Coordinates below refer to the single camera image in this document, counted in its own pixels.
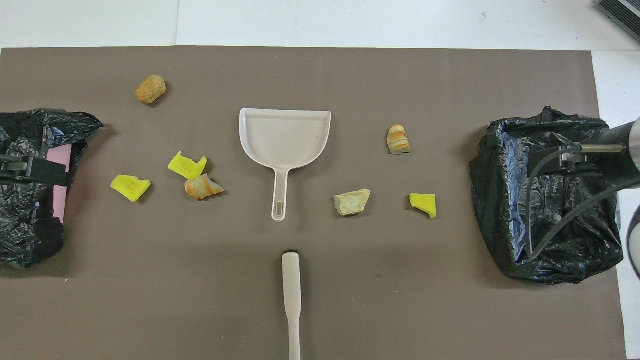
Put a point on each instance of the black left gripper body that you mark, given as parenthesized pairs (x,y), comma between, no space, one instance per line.
(12,176)

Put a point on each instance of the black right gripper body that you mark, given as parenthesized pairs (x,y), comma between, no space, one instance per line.
(612,167)

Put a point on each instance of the yellow wedge sponge piece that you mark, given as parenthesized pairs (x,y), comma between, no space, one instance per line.
(130,188)

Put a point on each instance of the brown cylindrical sponge chunk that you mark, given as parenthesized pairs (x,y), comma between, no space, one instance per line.
(150,90)

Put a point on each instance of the yellow notched sponge piece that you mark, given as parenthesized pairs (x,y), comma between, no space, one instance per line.
(186,167)

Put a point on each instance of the small yellow sponge piece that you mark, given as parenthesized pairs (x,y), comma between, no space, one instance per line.
(424,202)

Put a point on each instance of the orange striped cone chunk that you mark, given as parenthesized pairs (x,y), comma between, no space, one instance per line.
(201,187)

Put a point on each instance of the beige crumbly chunk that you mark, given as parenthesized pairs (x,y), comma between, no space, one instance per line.
(352,202)

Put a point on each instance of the beige plastic dustpan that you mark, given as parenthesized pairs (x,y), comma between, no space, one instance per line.
(285,137)

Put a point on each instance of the beige brush with black bristles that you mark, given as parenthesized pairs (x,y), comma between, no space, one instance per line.
(291,290)

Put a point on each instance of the pink plastic bin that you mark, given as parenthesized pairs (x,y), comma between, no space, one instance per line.
(60,202)

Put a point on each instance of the black bag lining pink bin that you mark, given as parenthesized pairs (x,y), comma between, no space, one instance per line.
(20,235)

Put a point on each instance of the black trash bag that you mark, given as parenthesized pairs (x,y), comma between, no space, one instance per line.
(505,200)

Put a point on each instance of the dark ribbed device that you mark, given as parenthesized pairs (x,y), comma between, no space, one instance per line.
(625,12)

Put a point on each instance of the orange striped bread chunk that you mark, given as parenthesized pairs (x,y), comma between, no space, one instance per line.
(398,140)

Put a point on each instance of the brown table mat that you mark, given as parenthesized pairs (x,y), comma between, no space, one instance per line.
(320,75)

